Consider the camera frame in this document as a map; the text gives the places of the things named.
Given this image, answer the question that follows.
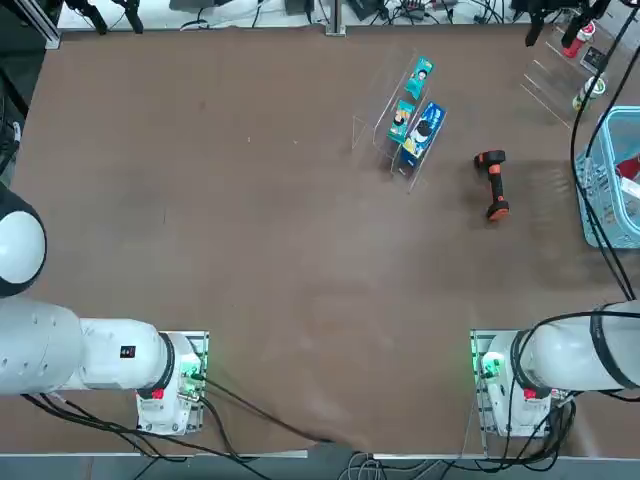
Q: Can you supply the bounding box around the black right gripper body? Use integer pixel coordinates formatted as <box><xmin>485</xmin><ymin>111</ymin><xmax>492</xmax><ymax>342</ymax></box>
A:
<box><xmin>524</xmin><ymin>0</ymin><xmax>601</xmax><ymax>16</ymax></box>

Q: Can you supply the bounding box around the orange black barcode scanner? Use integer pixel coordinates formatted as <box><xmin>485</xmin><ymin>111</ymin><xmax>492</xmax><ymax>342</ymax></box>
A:
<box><xmin>473</xmin><ymin>148</ymin><xmax>512</xmax><ymax>224</ymax></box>

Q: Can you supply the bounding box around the light blue shopping basket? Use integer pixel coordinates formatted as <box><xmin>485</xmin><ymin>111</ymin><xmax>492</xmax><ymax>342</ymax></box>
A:
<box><xmin>573</xmin><ymin>105</ymin><xmax>640</xmax><ymax>250</ymax></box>

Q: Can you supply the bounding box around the red lidded jar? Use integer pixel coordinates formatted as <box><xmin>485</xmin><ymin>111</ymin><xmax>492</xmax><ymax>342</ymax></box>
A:
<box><xmin>562</xmin><ymin>20</ymin><xmax>597</xmax><ymax>59</ymax></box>

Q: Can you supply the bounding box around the small black box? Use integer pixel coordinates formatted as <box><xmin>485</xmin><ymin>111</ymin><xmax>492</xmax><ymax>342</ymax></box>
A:
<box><xmin>579</xmin><ymin>45</ymin><xmax>609</xmax><ymax>72</ymax></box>

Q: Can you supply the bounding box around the clear stepped bottle shelf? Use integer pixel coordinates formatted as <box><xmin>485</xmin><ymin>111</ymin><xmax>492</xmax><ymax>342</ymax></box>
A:
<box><xmin>519</xmin><ymin>9</ymin><xmax>640</xmax><ymax>130</ymax></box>

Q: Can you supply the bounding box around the white bottle green lid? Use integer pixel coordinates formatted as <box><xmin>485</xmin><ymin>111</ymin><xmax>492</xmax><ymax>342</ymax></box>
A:
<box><xmin>572</xmin><ymin>74</ymin><xmax>607</xmax><ymax>112</ymax></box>

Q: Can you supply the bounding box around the teal snack packet red figure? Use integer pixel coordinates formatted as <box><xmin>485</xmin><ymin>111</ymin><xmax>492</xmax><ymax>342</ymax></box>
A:
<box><xmin>403</xmin><ymin>56</ymin><xmax>435</xmax><ymax>100</ymax></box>

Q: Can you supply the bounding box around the blue Oreo cookie pack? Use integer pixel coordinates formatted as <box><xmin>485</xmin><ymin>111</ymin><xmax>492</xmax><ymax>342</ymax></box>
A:
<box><xmin>398</xmin><ymin>101</ymin><xmax>448</xmax><ymax>179</ymax></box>

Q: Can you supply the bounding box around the teal snack packet yellow figure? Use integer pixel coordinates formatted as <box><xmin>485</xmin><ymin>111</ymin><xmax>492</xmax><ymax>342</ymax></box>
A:
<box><xmin>388</xmin><ymin>99</ymin><xmax>418</xmax><ymax>144</ymax></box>

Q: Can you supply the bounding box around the clear stepped snack shelf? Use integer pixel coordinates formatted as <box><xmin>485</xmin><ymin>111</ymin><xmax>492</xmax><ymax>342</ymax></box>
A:
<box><xmin>351</xmin><ymin>48</ymin><xmax>449</xmax><ymax>195</ymax></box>

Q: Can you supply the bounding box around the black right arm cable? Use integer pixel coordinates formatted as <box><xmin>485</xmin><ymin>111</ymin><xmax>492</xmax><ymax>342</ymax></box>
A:
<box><xmin>569</xmin><ymin>0</ymin><xmax>640</xmax><ymax>301</ymax></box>

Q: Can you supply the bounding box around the aluminium table edge post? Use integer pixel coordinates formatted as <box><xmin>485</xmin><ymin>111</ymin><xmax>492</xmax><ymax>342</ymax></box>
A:
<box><xmin>324</xmin><ymin>0</ymin><xmax>347</xmax><ymax>37</ymax></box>

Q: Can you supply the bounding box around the black base cable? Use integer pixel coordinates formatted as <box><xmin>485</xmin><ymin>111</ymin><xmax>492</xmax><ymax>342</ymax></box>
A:
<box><xmin>199</xmin><ymin>377</ymin><xmax>336</xmax><ymax>446</ymax></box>

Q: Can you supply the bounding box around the aluminium frame profile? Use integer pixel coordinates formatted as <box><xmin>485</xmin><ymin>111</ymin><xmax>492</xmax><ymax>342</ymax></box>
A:
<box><xmin>9</xmin><ymin>0</ymin><xmax>62</xmax><ymax>50</ymax></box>

